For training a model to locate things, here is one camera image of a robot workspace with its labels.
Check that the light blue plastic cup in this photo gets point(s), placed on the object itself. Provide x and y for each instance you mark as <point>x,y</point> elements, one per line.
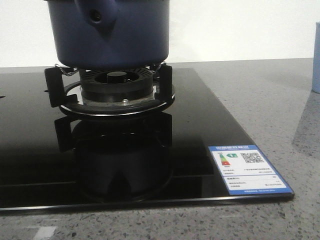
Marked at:
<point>316,61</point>

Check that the blue energy label sticker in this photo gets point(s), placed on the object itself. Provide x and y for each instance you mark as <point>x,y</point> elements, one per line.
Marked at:
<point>246,171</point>

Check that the black gas burner head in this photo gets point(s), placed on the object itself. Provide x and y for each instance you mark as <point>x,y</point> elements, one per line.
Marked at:
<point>114,86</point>

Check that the dark blue cooking pot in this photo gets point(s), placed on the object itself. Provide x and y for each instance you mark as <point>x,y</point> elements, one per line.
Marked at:
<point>110,34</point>

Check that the black glass gas stove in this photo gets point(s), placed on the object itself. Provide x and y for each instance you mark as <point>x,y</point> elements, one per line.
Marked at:
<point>50,162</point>

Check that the black pot support grate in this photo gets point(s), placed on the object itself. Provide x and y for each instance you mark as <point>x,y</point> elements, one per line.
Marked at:
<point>65,92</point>

